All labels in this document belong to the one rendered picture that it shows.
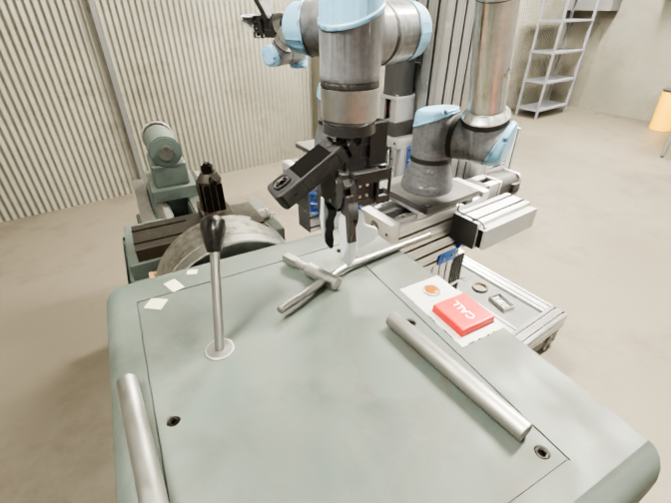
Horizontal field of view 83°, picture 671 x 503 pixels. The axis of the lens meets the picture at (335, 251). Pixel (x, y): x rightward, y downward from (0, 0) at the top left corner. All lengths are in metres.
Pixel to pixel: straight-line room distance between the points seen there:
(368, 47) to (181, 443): 0.47
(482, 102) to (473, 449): 0.76
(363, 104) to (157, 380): 0.41
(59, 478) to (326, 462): 1.79
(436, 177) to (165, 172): 1.24
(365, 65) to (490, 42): 0.49
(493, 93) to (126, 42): 3.60
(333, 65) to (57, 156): 3.91
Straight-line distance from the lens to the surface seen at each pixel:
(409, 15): 0.57
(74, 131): 4.25
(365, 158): 0.55
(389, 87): 1.32
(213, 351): 0.52
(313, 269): 0.60
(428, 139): 1.09
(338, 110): 0.49
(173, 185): 1.93
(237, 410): 0.46
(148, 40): 4.23
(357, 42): 0.48
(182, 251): 0.82
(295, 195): 0.51
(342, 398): 0.45
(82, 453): 2.15
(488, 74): 0.97
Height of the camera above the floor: 1.62
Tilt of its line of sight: 33 degrees down
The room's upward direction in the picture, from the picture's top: straight up
